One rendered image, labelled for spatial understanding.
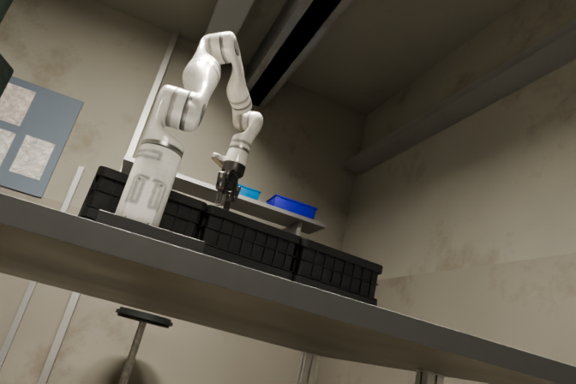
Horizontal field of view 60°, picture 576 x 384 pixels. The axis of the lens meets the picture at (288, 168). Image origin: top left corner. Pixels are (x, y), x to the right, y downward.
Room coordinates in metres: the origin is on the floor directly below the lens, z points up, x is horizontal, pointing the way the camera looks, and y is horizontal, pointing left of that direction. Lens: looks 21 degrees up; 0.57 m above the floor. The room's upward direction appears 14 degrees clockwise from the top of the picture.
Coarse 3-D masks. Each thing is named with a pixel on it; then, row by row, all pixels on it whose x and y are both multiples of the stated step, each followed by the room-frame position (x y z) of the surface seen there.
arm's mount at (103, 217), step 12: (96, 216) 0.93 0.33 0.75; (108, 216) 0.94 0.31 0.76; (120, 216) 0.95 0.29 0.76; (120, 228) 0.95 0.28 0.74; (132, 228) 0.95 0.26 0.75; (144, 228) 0.96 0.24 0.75; (156, 228) 0.97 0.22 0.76; (168, 240) 0.97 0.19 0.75; (180, 240) 0.98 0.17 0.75; (192, 240) 0.99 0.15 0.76
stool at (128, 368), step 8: (120, 312) 3.29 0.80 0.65; (128, 312) 3.25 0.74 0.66; (136, 312) 3.26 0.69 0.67; (144, 312) 3.26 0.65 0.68; (136, 320) 3.33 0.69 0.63; (144, 320) 3.26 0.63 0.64; (152, 320) 3.26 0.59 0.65; (160, 320) 3.29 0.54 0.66; (168, 320) 3.37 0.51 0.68; (144, 328) 3.42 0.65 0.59; (136, 336) 3.40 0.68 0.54; (136, 344) 3.40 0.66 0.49; (136, 352) 3.42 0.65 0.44; (128, 360) 3.40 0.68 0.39; (128, 368) 3.40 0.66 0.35; (128, 376) 3.41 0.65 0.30
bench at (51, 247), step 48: (0, 240) 0.90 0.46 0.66; (48, 240) 0.73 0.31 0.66; (96, 240) 0.72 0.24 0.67; (144, 240) 0.74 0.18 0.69; (96, 288) 1.59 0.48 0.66; (144, 288) 1.15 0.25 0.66; (192, 288) 0.89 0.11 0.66; (240, 288) 0.78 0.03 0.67; (288, 288) 0.80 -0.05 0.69; (288, 336) 1.59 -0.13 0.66; (336, 336) 1.15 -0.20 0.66; (384, 336) 0.89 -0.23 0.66; (432, 336) 0.88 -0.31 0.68
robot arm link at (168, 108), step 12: (168, 96) 0.97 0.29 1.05; (180, 96) 0.98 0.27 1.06; (156, 108) 0.97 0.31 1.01; (168, 108) 0.98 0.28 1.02; (180, 108) 0.98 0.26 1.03; (156, 120) 0.97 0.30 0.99; (168, 120) 1.00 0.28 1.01; (180, 120) 1.00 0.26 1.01; (156, 132) 0.97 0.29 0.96; (168, 144) 0.98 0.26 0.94; (180, 144) 1.00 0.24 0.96; (180, 156) 1.01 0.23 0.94
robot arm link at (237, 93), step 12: (228, 36) 1.21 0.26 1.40; (228, 48) 1.22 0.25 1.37; (228, 60) 1.26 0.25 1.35; (240, 60) 1.29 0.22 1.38; (240, 72) 1.32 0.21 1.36; (228, 84) 1.39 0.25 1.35; (240, 84) 1.36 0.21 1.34; (228, 96) 1.42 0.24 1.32; (240, 96) 1.41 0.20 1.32; (240, 108) 1.45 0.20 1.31
